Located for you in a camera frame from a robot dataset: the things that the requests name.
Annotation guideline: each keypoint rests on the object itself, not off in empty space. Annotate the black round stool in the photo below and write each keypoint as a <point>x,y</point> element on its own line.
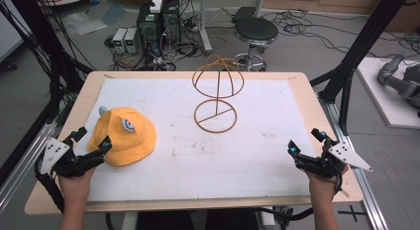
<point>255,41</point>

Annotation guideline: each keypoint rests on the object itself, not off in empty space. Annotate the white table leg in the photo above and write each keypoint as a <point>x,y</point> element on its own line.
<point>205,25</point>

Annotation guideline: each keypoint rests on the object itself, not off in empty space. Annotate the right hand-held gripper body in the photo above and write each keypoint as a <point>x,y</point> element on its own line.
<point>333,159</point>

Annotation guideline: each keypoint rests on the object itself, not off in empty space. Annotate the black metal frame post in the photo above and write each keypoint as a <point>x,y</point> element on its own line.
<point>360,48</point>
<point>43,48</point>

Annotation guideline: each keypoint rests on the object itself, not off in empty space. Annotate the aluminium rail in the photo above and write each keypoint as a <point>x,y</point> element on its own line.
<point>23,170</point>
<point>358,177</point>

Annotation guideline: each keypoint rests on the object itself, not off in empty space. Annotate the yellow bucket hat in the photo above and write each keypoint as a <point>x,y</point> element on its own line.
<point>122,137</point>

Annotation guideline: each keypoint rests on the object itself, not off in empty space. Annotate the black computer tower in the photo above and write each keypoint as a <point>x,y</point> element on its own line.
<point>171,22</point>
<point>149,28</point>

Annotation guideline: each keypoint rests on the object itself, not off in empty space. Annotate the white table mat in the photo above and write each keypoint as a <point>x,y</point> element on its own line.
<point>204,140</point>

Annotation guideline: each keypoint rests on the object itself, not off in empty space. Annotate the white box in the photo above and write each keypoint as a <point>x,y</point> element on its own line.
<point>156,5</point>

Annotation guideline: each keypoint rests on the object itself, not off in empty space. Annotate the person's right hand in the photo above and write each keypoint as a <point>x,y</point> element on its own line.
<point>325,183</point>

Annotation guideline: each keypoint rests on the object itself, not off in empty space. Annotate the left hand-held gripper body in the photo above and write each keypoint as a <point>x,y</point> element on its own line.
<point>67,160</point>

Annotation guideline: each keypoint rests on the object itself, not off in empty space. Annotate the white power supply unit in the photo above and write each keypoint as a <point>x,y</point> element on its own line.
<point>119,40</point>
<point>130,40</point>

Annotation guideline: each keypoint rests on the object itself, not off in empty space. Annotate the person's left hand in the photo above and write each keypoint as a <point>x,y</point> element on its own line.
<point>74,183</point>

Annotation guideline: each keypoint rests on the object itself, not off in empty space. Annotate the white platform board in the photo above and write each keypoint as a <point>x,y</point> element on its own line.
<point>386,97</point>

